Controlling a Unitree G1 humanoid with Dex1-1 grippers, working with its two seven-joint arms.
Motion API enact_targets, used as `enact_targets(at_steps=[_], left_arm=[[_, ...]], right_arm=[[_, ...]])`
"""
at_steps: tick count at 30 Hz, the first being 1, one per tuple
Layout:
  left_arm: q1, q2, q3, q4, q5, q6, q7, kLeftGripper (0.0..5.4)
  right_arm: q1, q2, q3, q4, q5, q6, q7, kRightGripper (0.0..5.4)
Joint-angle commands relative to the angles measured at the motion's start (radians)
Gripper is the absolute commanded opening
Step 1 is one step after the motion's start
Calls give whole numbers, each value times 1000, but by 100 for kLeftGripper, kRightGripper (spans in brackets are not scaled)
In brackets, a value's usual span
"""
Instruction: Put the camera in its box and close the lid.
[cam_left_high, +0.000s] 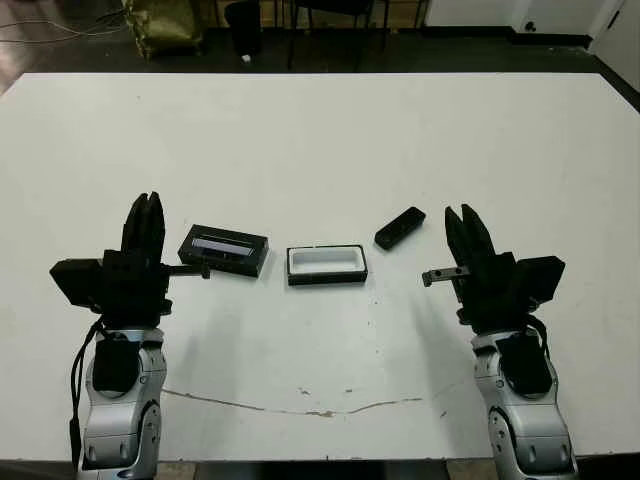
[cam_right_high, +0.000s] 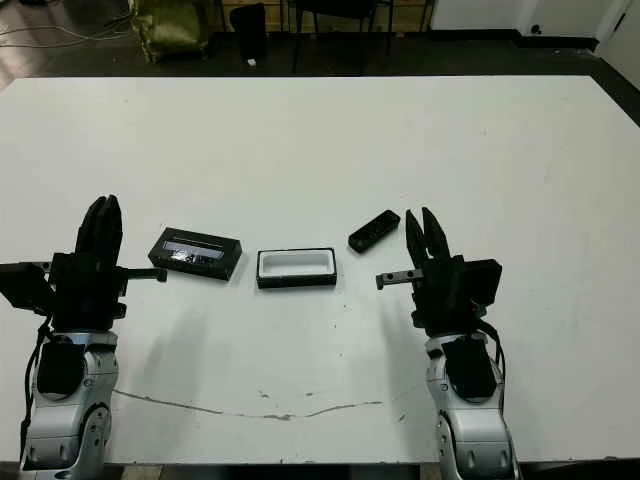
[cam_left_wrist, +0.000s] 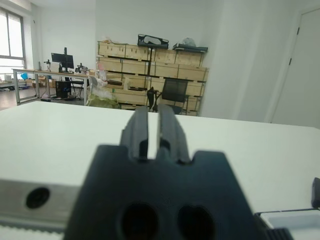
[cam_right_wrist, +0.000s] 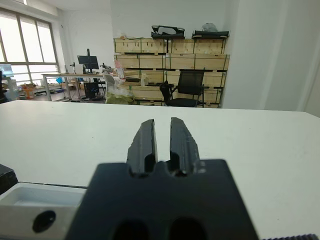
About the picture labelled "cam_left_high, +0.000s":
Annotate slim black camera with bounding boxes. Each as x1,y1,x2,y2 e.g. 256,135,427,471
374,205,428,250

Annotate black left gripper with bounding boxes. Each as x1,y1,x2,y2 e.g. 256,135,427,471
95,191,211,331

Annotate black box white lining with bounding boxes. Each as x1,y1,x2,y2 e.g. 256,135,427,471
286,243,370,288

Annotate black mesh chair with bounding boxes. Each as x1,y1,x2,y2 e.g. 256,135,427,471
284,0,391,69

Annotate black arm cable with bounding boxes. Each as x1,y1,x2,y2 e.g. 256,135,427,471
522,309,556,386
68,319,104,474

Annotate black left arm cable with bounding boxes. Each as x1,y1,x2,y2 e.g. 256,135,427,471
68,319,104,474

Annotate olive green sack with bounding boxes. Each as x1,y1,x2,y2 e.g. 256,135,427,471
122,0,206,59

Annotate thin floor cable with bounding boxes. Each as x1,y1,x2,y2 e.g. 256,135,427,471
0,19,126,44

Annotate black right wrist camera housing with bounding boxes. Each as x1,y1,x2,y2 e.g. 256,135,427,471
514,255,567,304

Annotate black box lid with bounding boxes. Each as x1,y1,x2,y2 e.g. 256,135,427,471
177,223,272,280

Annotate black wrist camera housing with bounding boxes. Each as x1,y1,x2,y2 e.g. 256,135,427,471
514,255,567,304
49,257,106,315

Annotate black left wrist camera housing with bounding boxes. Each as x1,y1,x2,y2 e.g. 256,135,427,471
49,257,106,315

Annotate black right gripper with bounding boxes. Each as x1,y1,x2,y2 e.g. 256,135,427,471
422,202,532,337

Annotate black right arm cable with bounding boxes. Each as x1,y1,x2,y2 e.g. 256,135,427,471
522,309,556,386

